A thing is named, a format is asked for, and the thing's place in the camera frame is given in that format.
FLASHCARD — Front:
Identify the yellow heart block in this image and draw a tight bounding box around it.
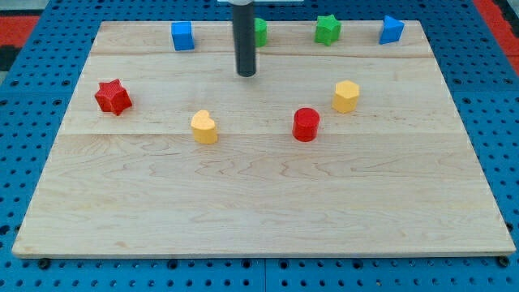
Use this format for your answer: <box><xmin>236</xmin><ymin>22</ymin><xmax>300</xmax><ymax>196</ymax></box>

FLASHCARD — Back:
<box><xmin>191</xmin><ymin>109</ymin><xmax>218</xmax><ymax>144</ymax></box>

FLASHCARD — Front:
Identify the yellow hexagon block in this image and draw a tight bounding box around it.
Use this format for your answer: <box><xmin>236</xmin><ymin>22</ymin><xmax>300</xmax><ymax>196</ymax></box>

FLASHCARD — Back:
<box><xmin>332</xmin><ymin>80</ymin><xmax>360</xmax><ymax>114</ymax></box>

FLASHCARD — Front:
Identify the blue cube block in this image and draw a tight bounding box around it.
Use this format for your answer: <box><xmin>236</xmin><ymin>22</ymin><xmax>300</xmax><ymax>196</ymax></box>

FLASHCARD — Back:
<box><xmin>171</xmin><ymin>21</ymin><xmax>195</xmax><ymax>51</ymax></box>

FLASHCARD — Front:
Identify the red star block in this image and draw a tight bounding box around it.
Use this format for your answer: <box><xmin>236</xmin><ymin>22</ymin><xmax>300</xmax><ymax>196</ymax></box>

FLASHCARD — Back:
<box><xmin>94</xmin><ymin>79</ymin><xmax>132</xmax><ymax>116</ymax></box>

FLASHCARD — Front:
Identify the blue triangle block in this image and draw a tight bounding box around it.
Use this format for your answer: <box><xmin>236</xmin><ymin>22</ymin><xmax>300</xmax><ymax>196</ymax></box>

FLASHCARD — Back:
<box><xmin>379</xmin><ymin>15</ymin><xmax>405</xmax><ymax>45</ymax></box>

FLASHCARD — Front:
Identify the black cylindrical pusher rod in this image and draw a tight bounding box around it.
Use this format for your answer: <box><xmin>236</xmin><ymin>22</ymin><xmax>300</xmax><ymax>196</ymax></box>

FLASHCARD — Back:
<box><xmin>231</xmin><ymin>2</ymin><xmax>256</xmax><ymax>77</ymax></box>

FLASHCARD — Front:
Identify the red cylinder block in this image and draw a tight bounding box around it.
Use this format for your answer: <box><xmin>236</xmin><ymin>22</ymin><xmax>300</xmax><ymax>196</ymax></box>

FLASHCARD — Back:
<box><xmin>292</xmin><ymin>107</ymin><xmax>320</xmax><ymax>142</ymax></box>

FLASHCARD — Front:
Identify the green star block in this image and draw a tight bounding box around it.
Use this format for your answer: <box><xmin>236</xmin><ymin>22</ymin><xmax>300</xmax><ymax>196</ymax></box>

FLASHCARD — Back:
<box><xmin>314</xmin><ymin>15</ymin><xmax>341</xmax><ymax>46</ymax></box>

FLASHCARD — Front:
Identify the green cylinder block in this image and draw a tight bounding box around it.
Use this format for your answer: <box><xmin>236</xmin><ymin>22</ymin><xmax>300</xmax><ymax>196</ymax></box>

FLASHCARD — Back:
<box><xmin>255</xmin><ymin>18</ymin><xmax>268</xmax><ymax>48</ymax></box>

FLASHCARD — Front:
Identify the light wooden board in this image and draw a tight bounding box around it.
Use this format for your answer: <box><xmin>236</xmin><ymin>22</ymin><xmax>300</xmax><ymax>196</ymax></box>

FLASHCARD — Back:
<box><xmin>12</xmin><ymin>20</ymin><xmax>516</xmax><ymax>259</ymax></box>

